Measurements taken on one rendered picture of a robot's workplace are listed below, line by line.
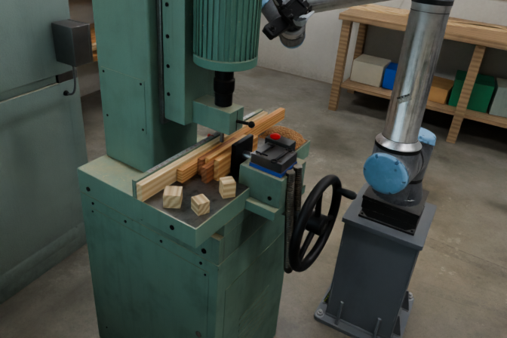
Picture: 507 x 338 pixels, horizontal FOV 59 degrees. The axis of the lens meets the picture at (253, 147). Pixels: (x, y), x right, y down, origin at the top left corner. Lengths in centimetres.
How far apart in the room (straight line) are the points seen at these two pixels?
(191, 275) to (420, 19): 99
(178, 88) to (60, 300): 126
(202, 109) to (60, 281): 128
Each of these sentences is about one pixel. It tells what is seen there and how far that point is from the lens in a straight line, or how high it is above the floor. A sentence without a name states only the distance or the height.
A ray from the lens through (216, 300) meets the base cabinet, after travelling 137.
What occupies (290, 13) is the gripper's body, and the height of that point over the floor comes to 130.
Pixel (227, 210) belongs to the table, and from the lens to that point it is 118.
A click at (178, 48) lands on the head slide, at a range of 127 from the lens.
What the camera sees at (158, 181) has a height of 93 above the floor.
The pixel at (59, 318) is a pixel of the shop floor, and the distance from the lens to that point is 218.
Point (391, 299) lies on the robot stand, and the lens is 197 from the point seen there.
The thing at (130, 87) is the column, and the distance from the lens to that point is 138.
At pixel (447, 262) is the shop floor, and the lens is 266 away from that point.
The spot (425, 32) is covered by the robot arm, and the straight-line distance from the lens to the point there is 143.
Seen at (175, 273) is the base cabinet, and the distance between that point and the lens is 142.
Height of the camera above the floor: 159
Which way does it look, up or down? 28 degrees down
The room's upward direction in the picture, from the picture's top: 5 degrees clockwise
